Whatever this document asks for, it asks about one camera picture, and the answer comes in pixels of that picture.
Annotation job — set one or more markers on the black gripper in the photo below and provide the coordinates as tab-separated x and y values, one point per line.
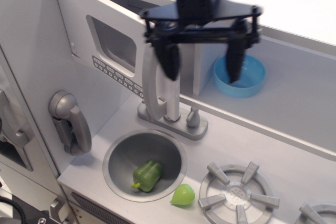
202	21

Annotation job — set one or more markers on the white microwave door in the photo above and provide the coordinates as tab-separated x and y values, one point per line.
110	37

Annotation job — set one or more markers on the blue plastic bowl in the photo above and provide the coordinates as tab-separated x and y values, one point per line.
250	82

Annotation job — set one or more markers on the grey toy faucet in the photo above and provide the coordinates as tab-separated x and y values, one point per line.
190	124

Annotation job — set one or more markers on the white toy kitchen shelf unit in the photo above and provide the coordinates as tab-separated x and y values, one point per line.
296	103

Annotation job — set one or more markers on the silver round sink basin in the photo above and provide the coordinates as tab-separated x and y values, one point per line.
132	150

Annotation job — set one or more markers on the green toy bell pepper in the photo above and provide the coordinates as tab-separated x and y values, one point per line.
146	175

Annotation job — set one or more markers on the light green toy pear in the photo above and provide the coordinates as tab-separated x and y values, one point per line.
183	195

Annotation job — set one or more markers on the grey toy stove burner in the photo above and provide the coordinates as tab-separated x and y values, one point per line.
236	194

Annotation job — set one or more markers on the dark oven vent grille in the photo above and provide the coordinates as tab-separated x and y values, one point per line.
97	211

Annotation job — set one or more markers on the grey toy wall phone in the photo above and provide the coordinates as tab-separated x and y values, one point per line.
70	123

